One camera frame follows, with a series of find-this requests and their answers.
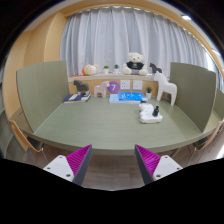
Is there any dark blue book stack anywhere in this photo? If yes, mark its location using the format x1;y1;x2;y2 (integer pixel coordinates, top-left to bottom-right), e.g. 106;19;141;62
64;94;91;103

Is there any white wall socket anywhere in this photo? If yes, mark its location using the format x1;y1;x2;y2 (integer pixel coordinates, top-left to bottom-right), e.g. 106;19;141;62
133;80;143;90
120;80;130;90

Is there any left wooden chair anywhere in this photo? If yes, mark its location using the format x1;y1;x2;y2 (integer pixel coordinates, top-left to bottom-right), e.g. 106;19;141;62
10;120;47;161

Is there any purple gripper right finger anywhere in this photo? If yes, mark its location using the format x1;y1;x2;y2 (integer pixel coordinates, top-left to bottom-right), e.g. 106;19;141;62
134;145;182;185

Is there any left white wall socket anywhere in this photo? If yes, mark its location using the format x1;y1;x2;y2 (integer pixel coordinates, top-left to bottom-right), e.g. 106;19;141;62
120;80;130;90

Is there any left green desk divider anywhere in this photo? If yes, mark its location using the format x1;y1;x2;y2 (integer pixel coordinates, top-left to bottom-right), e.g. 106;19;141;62
16;61;70;132

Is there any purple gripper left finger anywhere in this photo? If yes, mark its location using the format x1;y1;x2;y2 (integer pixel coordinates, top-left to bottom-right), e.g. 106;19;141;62
44;145;93;186

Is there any small potted plant ledge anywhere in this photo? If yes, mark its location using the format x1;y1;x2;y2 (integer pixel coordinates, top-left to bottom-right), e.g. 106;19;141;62
114;64;119;75
103;65;109;75

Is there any dark horse figurine on ledge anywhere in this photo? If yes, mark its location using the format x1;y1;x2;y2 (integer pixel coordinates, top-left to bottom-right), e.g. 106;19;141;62
149;63;162;74

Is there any orange plush toy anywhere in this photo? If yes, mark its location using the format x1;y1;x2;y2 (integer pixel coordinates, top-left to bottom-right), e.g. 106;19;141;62
82;64;99;76

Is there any grey curtain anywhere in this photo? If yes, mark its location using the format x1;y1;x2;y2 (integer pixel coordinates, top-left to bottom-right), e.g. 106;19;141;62
60;7;208;76

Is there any small pink wooden horse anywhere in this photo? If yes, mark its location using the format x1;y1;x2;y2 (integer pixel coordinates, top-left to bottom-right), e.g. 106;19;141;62
94;81;110;98

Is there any small black wooden horse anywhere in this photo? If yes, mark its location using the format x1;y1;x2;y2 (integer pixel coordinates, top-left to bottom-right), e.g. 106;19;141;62
73;80;89;94

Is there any large white wooden horse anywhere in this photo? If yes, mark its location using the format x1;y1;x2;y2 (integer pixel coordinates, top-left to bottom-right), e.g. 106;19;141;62
154;72;177;105

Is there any green desk divider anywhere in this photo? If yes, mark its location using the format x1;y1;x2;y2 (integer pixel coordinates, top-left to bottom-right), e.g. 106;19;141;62
170;62;217;132
16;61;70;132

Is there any purple round number sign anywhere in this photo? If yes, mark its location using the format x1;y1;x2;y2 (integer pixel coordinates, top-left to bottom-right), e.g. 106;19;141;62
108;81;120;94

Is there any small potted plant left ledge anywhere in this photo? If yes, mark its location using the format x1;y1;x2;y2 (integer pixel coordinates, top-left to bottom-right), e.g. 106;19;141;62
103;65;109;75

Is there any white power strip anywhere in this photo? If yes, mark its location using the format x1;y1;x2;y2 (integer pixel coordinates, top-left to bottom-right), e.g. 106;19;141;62
139;103;163;123

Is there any small potted plant on table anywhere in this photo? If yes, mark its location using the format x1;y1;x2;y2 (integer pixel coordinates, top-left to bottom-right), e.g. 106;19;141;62
146;87;152;99

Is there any black charger plug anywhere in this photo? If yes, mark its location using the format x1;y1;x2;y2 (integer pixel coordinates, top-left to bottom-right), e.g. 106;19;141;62
152;106;159;117

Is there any right wooden chair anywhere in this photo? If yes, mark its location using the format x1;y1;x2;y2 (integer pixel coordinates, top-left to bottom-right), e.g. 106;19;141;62
193;119;224;151

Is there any right white wall socket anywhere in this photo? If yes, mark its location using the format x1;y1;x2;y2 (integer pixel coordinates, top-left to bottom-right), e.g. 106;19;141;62
133;80;143;90

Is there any right green desk divider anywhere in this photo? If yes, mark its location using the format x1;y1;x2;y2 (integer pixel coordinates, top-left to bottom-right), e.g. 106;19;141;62
170;62;217;132

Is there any wooden chair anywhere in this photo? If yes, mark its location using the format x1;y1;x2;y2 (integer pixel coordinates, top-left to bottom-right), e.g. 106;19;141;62
193;119;224;151
10;120;47;161

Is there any small potted plant middle ledge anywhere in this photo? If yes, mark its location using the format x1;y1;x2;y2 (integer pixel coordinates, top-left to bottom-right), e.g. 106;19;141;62
114;64;119;75

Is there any white teddy bear black shirt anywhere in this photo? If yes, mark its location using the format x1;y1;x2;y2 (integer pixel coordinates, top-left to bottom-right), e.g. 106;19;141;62
122;52;148;76

